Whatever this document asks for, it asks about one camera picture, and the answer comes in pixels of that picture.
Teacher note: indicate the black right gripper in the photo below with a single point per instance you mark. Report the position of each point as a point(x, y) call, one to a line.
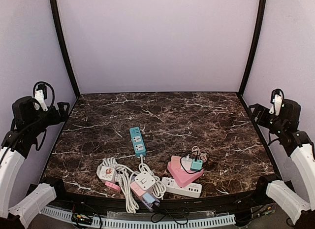
point(260, 114)

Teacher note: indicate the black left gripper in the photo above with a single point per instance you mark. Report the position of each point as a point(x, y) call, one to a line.
point(56, 111)

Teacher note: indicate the white square adapter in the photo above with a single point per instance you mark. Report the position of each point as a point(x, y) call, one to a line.
point(145, 180)

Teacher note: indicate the light blue charger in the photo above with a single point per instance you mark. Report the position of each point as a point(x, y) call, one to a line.
point(150, 200)

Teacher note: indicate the pink cube socket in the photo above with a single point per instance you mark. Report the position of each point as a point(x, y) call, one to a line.
point(137, 190)

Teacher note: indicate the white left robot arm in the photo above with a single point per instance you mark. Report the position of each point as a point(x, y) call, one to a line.
point(15, 149)

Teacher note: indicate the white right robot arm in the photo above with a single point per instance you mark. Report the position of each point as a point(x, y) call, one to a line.
point(299, 147)

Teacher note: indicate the white round power plug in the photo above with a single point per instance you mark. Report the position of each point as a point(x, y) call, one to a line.
point(106, 174)

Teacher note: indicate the teal charger cube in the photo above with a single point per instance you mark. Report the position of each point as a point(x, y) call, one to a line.
point(196, 165)

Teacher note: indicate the pink flat adapter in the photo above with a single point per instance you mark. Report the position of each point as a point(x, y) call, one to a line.
point(113, 186)

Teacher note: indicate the small circuit board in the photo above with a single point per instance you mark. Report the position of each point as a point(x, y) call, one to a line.
point(81, 219)

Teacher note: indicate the white charger cube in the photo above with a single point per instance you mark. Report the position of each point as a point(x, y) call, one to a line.
point(186, 163)

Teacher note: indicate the teal power strip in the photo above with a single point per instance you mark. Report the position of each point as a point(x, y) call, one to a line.
point(137, 141)

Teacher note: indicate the white power strip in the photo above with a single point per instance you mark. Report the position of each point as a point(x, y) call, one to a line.
point(192, 190)

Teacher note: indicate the peach charger cube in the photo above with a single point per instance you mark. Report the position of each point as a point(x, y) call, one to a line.
point(176, 162)

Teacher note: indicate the pink triangular power strip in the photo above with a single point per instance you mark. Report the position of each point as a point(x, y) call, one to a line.
point(183, 177)

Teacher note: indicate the purple power strip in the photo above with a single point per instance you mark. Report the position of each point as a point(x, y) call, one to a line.
point(151, 209)

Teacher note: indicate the white cable duct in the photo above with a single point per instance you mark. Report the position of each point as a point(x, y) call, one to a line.
point(197, 220)

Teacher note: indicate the black frame post right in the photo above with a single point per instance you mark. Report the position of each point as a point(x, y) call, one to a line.
point(253, 47)

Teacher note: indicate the black frame post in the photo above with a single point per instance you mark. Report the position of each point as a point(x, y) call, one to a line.
point(253, 47)
point(63, 47)

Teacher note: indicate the black frame post left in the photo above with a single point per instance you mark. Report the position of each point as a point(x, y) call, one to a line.
point(63, 47)

